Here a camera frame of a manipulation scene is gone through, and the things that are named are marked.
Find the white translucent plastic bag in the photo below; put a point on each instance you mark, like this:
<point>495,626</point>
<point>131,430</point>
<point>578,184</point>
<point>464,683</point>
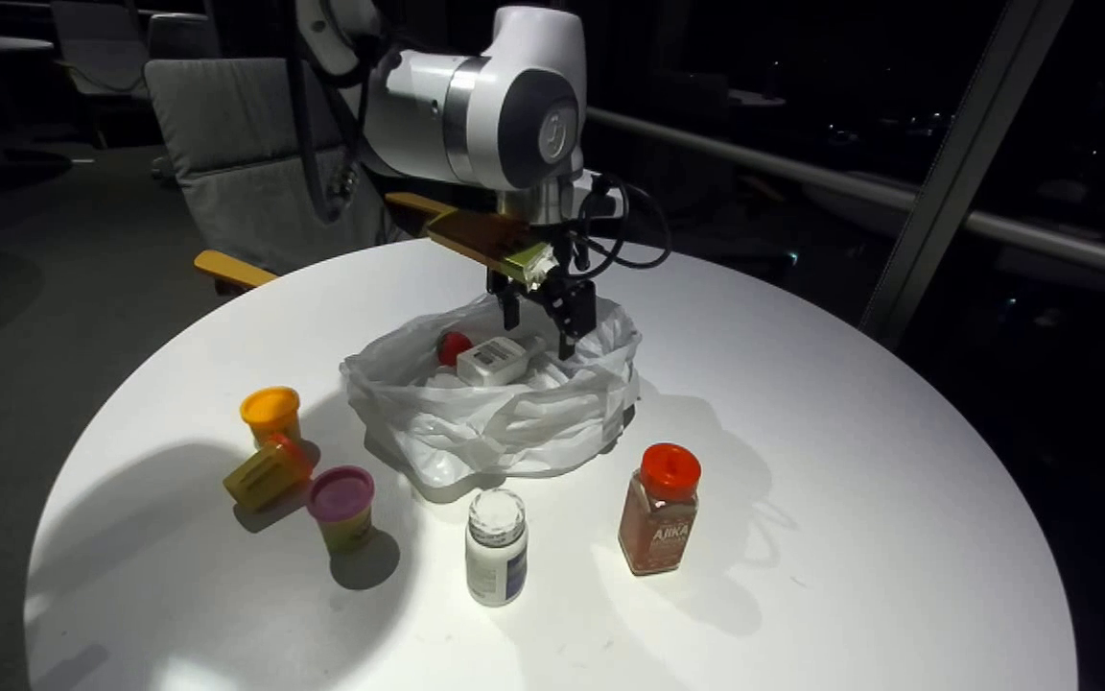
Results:
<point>514,426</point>

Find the amber taped wrist camera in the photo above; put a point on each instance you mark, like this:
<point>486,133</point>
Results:
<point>490,237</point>

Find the grey background chair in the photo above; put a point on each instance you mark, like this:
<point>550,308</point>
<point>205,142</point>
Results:
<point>101,45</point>

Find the yellow tub red-orange lid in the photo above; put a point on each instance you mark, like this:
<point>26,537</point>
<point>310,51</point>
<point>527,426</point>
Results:
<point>270,481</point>

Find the spice jar with red lid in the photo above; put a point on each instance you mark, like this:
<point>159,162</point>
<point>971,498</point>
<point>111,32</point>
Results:
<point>659,508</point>

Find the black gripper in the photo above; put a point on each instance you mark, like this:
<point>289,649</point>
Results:
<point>558,264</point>

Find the white pill bottle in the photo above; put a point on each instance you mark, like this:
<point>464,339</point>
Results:
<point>495,546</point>

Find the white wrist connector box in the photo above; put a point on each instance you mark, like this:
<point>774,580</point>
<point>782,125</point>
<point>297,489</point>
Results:
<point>583,194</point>

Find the slanted grey window pillar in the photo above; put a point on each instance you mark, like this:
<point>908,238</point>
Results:
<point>962,156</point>

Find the grey chair wooden armrests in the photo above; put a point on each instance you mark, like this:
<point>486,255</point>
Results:
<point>248,156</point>

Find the grey window handrail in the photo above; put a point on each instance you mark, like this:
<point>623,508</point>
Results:
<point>861,189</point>

